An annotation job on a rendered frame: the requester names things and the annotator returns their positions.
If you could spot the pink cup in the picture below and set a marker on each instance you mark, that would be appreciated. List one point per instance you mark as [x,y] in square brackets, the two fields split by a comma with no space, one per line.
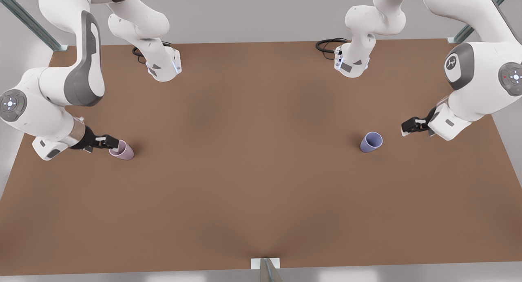
[123,152]

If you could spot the purple cup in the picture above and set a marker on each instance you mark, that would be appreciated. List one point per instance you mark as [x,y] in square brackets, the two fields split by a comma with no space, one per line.
[370,142]

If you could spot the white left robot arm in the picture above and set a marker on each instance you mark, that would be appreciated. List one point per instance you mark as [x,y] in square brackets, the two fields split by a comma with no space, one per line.
[481,82]

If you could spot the silver frame post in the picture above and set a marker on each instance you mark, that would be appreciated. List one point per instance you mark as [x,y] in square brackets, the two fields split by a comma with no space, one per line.
[267,269]
[477,17]
[30,21]

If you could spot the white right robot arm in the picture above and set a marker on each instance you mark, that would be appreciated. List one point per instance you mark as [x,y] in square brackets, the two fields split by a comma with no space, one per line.
[45,90]

